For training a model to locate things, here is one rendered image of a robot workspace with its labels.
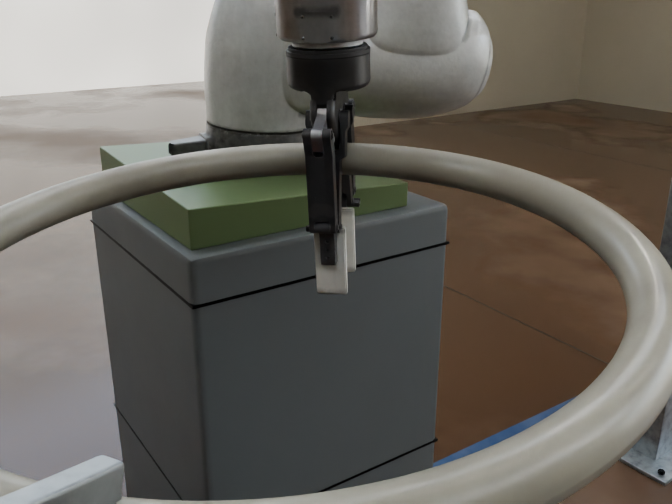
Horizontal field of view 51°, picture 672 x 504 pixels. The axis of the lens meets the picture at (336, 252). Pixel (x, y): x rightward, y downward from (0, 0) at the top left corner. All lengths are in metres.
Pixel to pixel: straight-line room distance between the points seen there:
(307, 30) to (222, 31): 0.37
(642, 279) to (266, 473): 0.69
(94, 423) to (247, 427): 1.13
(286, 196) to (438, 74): 0.27
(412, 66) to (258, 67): 0.20
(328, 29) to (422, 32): 0.38
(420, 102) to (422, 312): 0.30
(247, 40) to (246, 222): 0.24
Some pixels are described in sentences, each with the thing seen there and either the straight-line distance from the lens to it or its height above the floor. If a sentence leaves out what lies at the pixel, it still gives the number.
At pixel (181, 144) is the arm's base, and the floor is 0.89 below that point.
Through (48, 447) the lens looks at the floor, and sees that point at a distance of 2.00.
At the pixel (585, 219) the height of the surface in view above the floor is 0.94.
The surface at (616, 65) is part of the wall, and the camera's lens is 7.74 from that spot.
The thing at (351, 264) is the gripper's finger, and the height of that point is 0.82.
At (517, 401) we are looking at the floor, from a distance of 2.10.
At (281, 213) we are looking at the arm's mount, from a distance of 0.89.
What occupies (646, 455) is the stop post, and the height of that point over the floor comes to 0.01.
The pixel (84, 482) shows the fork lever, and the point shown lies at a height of 0.93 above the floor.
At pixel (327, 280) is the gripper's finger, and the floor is 0.82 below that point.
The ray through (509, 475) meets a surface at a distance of 0.28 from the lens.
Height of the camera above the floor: 1.09
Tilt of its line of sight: 20 degrees down
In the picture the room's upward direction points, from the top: straight up
